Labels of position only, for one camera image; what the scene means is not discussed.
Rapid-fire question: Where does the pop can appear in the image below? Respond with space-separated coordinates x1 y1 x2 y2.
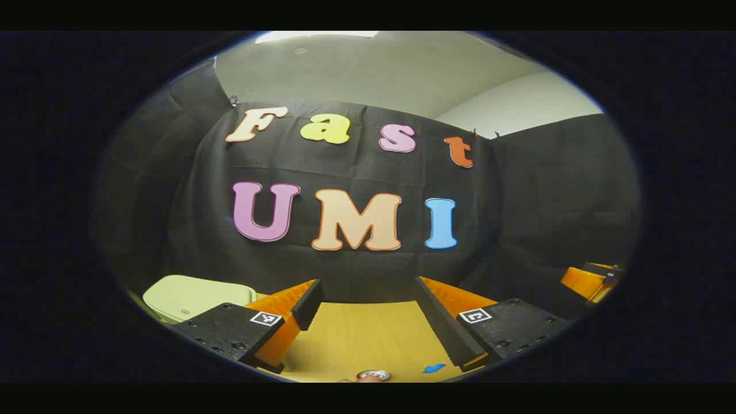
340 369 393 384

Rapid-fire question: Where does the ceiling light panel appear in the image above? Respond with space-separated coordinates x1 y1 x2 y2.
255 30 380 45

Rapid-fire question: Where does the black backdrop cloth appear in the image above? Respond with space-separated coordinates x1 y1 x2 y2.
95 57 642 323

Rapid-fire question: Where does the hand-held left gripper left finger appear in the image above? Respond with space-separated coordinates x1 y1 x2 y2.
171 279 324 375

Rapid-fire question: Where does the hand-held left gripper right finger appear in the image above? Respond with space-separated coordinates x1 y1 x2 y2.
414 275 571 373

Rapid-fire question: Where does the green desktop garbage bin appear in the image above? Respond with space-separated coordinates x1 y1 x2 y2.
142 274 258 325

